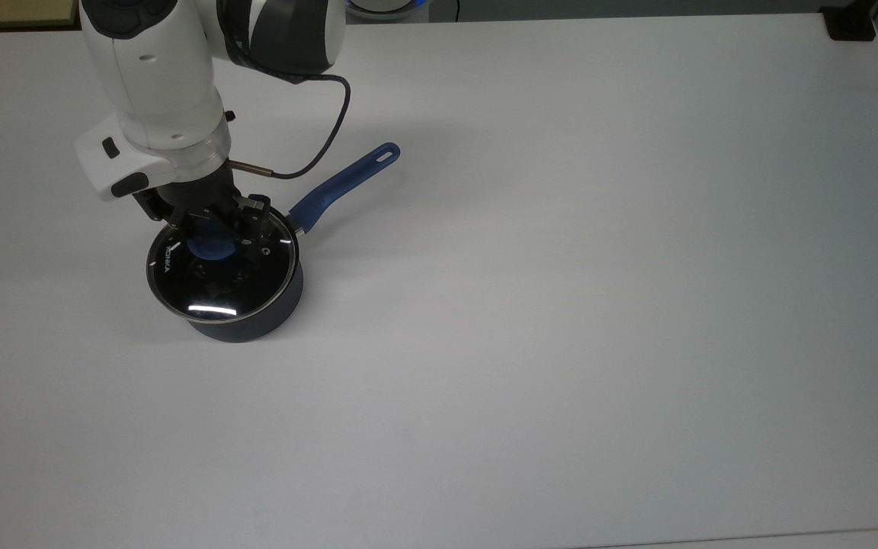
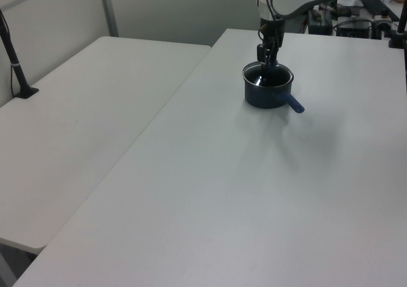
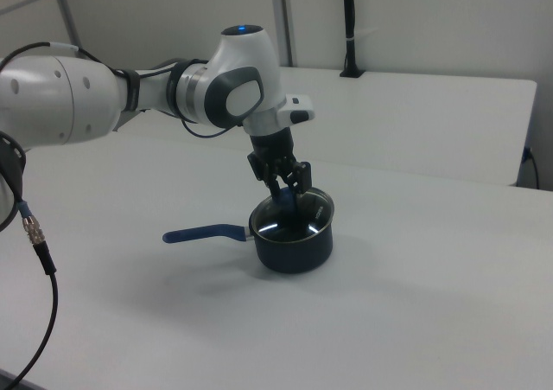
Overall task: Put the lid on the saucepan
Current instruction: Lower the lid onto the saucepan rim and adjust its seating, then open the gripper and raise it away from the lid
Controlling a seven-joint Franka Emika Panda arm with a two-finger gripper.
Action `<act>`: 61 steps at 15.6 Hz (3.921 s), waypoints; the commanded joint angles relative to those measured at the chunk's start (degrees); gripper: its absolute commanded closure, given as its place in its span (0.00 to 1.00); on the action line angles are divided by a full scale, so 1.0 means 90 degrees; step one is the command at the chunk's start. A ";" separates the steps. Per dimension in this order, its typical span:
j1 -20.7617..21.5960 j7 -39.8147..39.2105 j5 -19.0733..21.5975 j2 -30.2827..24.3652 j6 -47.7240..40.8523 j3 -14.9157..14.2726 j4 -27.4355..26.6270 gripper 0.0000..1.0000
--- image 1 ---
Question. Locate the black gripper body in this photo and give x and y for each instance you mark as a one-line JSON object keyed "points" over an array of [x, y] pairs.
{"points": [[199, 198]]}

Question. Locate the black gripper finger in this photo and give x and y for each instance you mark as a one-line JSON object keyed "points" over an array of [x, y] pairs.
{"points": [[258, 225], [174, 232]]}

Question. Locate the glass lid with blue knob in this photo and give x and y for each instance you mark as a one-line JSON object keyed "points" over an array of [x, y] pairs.
{"points": [[210, 290]]}

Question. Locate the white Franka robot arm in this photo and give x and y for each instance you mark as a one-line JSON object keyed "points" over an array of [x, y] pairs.
{"points": [[157, 84]]}

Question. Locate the wooden board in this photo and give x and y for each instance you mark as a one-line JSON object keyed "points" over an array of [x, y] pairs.
{"points": [[12, 11]]}

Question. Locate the black clamp on table corner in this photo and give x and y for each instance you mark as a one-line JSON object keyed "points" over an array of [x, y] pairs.
{"points": [[850, 23]]}

